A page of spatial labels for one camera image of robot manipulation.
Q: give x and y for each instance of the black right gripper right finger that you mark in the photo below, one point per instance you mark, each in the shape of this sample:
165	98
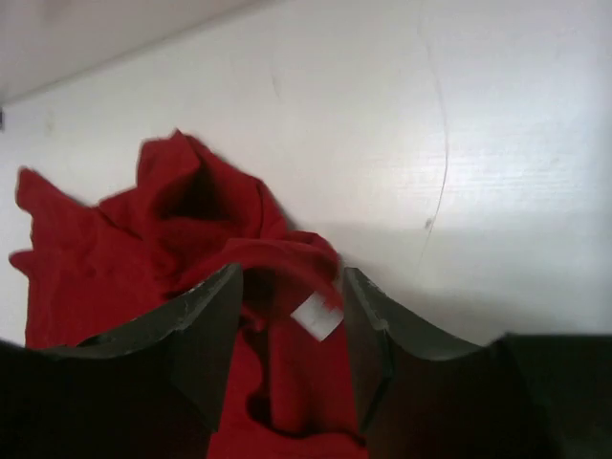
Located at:
421	392

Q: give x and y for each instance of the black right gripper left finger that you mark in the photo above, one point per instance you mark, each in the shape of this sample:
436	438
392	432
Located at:
151	388

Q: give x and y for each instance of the red t shirt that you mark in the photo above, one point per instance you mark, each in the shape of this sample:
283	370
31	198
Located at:
189	214

